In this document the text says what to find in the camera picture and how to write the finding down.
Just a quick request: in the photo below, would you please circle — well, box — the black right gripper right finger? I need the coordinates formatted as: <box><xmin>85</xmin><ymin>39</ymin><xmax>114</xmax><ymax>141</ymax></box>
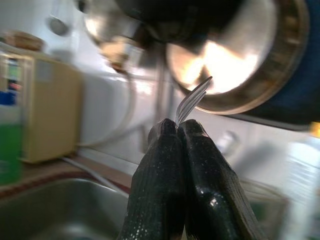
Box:
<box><xmin>177</xmin><ymin>119</ymin><xmax>268</xmax><ymax>240</ymax></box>

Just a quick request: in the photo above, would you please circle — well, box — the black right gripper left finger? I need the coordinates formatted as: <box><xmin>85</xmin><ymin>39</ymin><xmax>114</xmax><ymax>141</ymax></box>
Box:
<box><xmin>117</xmin><ymin>118</ymin><xmax>187</xmax><ymax>240</ymax></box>

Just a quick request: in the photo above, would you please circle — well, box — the steel fork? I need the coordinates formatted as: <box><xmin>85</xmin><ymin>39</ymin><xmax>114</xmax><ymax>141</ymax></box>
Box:
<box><xmin>174</xmin><ymin>76</ymin><xmax>214</xmax><ymax>126</ymax></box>

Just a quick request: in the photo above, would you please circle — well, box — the clear plastic tub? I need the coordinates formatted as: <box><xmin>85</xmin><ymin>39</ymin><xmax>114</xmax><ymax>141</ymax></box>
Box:
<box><xmin>241</xmin><ymin>178</ymin><xmax>291</xmax><ymax>240</ymax></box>

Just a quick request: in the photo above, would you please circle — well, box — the white yellow-capped bottle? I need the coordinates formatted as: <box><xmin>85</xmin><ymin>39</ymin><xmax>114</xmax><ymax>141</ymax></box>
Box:
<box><xmin>287</xmin><ymin>121</ymin><xmax>320</xmax><ymax>226</ymax></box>

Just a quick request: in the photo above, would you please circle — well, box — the steel sink basin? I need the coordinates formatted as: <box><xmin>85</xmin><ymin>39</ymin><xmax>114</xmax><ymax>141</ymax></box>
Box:
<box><xmin>0</xmin><ymin>177</ymin><xmax>131</xmax><ymax>240</ymax></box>

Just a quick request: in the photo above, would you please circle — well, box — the beige water ionizer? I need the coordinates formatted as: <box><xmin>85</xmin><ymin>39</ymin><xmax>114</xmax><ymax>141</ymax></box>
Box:
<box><xmin>0</xmin><ymin>53</ymin><xmax>83</xmax><ymax>163</ymax></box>

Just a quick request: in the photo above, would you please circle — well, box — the steel wok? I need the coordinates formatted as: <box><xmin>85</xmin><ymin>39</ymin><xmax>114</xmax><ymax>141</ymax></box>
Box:
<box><xmin>164</xmin><ymin>0</ymin><xmax>311</xmax><ymax>116</ymax></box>

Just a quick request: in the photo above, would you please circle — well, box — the green liquid bottle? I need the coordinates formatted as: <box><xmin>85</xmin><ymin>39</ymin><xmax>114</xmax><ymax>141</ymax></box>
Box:
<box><xmin>0</xmin><ymin>91</ymin><xmax>25</xmax><ymax>187</ymax></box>

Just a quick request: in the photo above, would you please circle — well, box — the grey counter hose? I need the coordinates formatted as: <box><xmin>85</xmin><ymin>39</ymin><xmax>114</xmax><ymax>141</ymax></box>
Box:
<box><xmin>61</xmin><ymin>156</ymin><xmax>130</xmax><ymax>197</ymax></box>

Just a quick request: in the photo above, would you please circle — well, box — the white wall hose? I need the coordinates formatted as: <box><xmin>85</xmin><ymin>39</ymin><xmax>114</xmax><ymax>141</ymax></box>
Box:
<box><xmin>77</xmin><ymin>72</ymin><xmax>137</xmax><ymax>148</ymax></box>

